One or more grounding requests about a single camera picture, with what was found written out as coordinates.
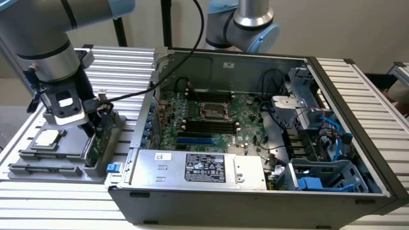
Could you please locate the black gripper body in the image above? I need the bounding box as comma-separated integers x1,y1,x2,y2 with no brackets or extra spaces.
74,68,113,125

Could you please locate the green graphics card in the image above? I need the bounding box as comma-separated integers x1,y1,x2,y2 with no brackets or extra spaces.
82,105,113,169

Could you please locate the black expansion slot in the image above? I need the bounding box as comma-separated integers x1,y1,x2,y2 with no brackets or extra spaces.
177,132,211,138

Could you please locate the blue expansion slot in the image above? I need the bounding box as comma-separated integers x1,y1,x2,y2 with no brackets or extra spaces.
176,138,214,146

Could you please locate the silver CPU chip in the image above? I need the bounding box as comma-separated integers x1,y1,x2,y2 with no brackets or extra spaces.
32,129,66,147

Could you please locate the blue wrist connector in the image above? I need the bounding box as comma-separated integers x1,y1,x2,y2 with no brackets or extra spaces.
24,69,41,114

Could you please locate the grey parts rack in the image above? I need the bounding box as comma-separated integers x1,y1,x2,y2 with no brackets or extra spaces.
0,103,129,185

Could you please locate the black stand pole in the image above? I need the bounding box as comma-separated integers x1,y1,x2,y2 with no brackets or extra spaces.
160,0,173,47
110,18,128,47

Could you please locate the silver power supply unit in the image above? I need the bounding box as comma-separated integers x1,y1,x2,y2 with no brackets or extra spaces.
128,149,267,191

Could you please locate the black printed label sticker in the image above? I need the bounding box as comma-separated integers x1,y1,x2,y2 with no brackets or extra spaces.
185,154,226,184

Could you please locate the CPU socket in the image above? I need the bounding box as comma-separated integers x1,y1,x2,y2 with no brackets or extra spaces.
198,102,234,122

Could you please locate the silver chipset heatsink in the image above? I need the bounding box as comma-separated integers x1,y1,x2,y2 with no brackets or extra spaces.
227,146,249,156

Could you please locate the green motherboard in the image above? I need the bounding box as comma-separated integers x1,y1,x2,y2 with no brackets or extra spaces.
153,90,290,170

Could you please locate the black open PC case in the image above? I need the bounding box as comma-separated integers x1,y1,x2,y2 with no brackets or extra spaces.
106,46,409,225

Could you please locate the grey metal drive cage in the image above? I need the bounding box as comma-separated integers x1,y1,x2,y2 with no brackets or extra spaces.
270,66,351,159

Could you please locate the metal slat side table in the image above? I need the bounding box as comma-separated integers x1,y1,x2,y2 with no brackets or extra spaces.
387,61,409,83

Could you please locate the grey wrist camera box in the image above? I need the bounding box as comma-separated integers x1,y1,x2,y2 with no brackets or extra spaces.
40,82,88,126

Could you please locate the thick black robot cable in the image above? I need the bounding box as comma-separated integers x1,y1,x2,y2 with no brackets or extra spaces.
97,0,205,106

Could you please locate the thin black looped wire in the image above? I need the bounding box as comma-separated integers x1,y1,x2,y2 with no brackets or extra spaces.
259,69,285,97

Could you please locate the blue SATA wire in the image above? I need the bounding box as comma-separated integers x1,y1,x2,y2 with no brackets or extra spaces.
317,114,353,150

